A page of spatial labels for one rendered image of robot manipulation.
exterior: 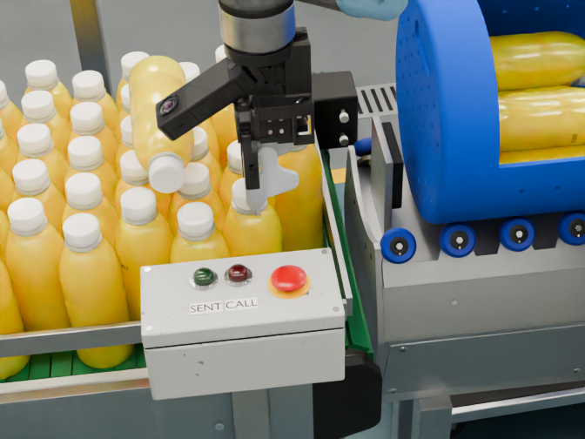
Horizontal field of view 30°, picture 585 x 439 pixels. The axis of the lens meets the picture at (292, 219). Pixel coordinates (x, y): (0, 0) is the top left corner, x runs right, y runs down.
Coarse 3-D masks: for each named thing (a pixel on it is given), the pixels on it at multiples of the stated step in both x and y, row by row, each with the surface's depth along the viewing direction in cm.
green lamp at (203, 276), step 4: (200, 268) 111; (204, 268) 111; (208, 268) 111; (196, 272) 110; (200, 272) 110; (204, 272) 110; (208, 272) 110; (212, 272) 111; (196, 276) 110; (200, 276) 110; (204, 276) 110; (208, 276) 110; (212, 276) 110; (196, 280) 110; (200, 280) 110; (204, 280) 110; (208, 280) 110; (212, 280) 110; (200, 284) 110; (204, 284) 110; (208, 284) 110
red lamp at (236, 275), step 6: (234, 264) 111; (240, 264) 111; (228, 270) 111; (234, 270) 110; (240, 270) 110; (246, 270) 111; (228, 276) 111; (234, 276) 110; (240, 276) 110; (246, 276) 111
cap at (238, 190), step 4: (240, 180) 123; (244, 180) 123; (236, 184) 123; (240, 184) 123; (244, 184) 123; (232, 188) 122; (236, 188) 122; (240, 188) 122; (244, 188) 122; (232, 192) 122; (236, 192) 122; (240, 192) 122; (244, 192) 122; (232, 196) 122; (236, 196) 121; (240, 196) 121; (244, 196) 121; (236, 200) 122; (240, 200) 121; (244, 200) 121; (264, 200) 123; (236, 204) 122; (240, 204) 122; (244, 204) 122; (240, 208) 122; (244, 208) 122; (248, 208) 122
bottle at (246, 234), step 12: (264, 204) 123; (228, 216) 124; (240, 216) 123; (252, 216) 123; (264, 216) 123; (276, 216) 125; (228, 228) 124; (240, 228) 123; (252, 228) 123; (264, 228) 123; (276, 228) 125; (228, 240) 125; (240, 240) 124; (252, 240) 123; (264, 240) 124; (276, 240) 125; (240, 252) 124; (252, 252) 124; (264, 252) 125; (276, 252) 126
